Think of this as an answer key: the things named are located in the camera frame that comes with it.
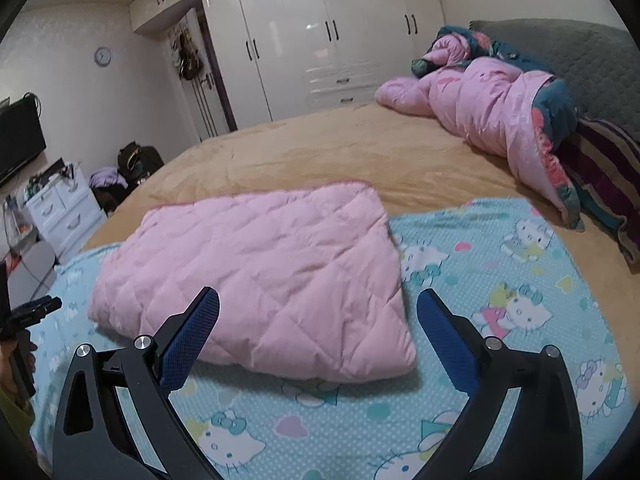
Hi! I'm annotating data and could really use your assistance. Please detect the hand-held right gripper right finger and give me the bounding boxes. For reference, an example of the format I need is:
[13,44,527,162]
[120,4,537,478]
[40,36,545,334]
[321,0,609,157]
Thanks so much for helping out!
[416,287,583,480]

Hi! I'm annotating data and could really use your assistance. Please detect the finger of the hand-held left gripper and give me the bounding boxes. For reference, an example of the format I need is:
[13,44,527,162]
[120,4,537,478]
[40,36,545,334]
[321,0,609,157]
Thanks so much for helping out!
[9,304,51,330]
[22,296,63,315]

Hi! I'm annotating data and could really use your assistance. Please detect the tan bed sheet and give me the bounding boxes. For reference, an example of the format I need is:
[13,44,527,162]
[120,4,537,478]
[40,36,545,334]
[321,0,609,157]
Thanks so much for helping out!
[80,100,640,276]

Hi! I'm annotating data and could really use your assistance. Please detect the grey quilted headboard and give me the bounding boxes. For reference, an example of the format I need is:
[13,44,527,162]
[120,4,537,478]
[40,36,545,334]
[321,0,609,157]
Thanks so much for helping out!
[469,19,640,147]

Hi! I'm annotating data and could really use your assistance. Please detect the black television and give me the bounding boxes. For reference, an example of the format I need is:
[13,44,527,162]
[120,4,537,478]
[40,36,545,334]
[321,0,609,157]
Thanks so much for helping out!
[0,94,48,187]

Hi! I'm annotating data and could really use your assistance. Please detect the black bag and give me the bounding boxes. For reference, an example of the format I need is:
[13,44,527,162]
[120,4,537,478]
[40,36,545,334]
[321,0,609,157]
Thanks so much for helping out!
[117,141,165,182]

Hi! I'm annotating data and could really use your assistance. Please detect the dark clothes pile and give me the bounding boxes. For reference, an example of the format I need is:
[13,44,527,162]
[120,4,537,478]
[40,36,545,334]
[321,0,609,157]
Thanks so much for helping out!
[94,182,135,212]

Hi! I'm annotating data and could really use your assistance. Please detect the bags hanging on door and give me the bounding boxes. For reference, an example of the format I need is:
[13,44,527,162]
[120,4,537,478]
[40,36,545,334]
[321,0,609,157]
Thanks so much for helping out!
[172,25,202,82]

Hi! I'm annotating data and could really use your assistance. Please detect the pink quilted jacket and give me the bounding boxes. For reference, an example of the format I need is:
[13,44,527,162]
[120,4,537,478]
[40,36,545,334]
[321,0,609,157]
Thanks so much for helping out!
[87,178,419,381]

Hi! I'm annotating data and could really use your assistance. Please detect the purple cloth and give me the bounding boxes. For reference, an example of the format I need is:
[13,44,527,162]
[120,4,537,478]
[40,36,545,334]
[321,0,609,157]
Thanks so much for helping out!
[90,167,127,189]

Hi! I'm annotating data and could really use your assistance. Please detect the white drawer chest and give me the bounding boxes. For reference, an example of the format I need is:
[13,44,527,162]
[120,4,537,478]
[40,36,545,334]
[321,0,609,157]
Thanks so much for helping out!
[25,162,109,257]

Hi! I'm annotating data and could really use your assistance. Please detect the white glossy wardrobe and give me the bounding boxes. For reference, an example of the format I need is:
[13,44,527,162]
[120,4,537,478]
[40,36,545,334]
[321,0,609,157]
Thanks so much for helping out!
[129,0,446,123]

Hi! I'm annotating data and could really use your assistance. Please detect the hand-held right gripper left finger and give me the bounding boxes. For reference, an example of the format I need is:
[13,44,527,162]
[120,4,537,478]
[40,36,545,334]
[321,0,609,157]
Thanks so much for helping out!
[52,286,222,480]

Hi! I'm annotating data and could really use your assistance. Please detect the white door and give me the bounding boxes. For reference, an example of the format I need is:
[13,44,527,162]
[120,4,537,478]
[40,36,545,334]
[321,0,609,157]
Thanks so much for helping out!
[167,2,239,144]

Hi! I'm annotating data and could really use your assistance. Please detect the pink floral duvet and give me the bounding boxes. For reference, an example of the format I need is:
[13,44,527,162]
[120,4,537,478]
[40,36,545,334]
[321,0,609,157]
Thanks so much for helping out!
[375,25,586,233]

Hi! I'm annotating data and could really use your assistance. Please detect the blue cartoon printed blanket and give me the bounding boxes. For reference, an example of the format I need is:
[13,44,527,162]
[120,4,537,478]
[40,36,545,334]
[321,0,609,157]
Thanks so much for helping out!
[25,197,627,480]

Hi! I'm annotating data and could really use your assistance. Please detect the person's left forearm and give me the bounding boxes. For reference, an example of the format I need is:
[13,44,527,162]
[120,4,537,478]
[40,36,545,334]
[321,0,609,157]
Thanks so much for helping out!
[0,387,33,456]

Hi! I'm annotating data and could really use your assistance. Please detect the striped purple blanket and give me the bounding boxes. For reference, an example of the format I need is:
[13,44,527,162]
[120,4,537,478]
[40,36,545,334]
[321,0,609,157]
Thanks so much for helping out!
[555,117,640,267]

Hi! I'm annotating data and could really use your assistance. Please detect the person's left hand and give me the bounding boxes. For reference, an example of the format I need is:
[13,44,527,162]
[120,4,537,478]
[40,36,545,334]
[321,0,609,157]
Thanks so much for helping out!
[0,339,39,396]

